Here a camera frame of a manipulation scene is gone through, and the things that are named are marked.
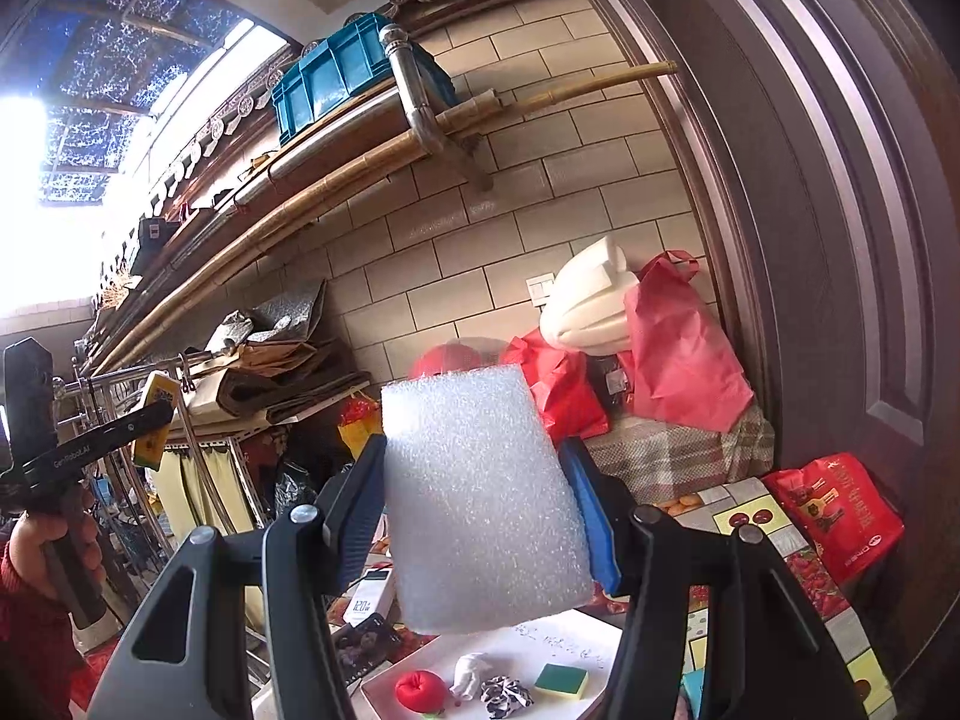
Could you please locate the green yellow scrub sponge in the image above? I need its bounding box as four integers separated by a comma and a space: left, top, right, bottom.
534, 663, 589, 700

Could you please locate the black white patterned scrunchie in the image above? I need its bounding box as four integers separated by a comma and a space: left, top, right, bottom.
480, 674, 535, 720

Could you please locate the white towel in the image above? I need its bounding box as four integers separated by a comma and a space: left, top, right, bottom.
449, 652, 491, 702

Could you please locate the white foam block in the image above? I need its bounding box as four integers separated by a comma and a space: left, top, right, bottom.
382, 366, 594, 635

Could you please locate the yellow tissue pack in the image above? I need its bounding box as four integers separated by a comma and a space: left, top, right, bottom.
132, 371, 181, 472

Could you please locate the metal rack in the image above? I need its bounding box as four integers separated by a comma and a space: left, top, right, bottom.
52, 354, 280, 676

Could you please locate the yellow curtain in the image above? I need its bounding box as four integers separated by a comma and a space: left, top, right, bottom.
149, 444, 256, 543

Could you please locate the red snack package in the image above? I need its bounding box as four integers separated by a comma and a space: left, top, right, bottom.
763, 452, 905, 583

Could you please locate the black smartphone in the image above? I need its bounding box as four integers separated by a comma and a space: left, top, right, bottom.
332, 613, 402, 686

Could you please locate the black plastic bag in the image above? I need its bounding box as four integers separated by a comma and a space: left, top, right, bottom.
274, 458, 317, 518

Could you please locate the white cardboard tray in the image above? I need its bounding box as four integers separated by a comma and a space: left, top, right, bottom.
355, 610, 622, 718

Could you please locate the plaid blanket bundle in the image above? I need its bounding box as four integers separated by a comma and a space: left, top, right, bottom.
586, 405, 776, 504

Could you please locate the folded cardboard stack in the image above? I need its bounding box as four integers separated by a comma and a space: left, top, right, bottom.
184, 280, 368, 429

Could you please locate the yellow shopping bag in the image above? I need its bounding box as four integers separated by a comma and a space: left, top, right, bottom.
337, 394, 382, 460

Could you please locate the red paper bag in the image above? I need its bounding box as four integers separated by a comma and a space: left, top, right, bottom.
620, 250, 754, 434

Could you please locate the bamboo pole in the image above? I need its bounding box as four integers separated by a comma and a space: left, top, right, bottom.
91, 60, 679, 374

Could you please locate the red tote bag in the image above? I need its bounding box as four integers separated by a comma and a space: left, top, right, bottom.
498, 330, 610, 445

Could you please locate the white foam stack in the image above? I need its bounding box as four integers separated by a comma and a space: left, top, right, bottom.
540, 236, 640, 358

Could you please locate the pink helmet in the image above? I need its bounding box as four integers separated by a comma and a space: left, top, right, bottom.
409, 341, 485, 379

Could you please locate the metal pipe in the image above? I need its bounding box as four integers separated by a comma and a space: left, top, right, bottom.
239, 21, 497, 194

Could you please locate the blue plastic crate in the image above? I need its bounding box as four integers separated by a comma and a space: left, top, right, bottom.
270, 11, 459, 148

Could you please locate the brown door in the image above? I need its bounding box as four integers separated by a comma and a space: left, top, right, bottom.
592, 0, 958, 713

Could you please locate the wall switch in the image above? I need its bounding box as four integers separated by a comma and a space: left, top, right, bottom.
526, 273, 555, 309

